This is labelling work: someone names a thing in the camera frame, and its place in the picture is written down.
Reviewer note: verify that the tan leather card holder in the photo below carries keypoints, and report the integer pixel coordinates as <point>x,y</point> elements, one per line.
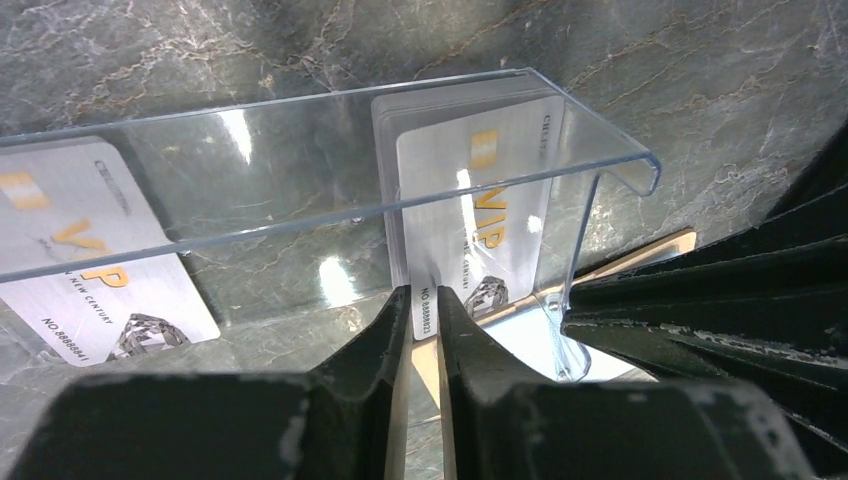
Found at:
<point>526,334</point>

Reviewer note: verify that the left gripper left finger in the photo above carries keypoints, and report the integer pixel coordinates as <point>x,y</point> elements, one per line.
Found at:
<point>346,418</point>

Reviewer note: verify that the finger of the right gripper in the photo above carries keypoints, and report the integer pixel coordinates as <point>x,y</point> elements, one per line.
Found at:
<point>782,281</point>
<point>808,387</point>

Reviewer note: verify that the clear acrylic card stand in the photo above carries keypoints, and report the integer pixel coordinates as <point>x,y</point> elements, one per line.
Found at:
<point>275,210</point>

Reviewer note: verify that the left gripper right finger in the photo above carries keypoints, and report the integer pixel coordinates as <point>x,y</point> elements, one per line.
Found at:
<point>501,419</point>

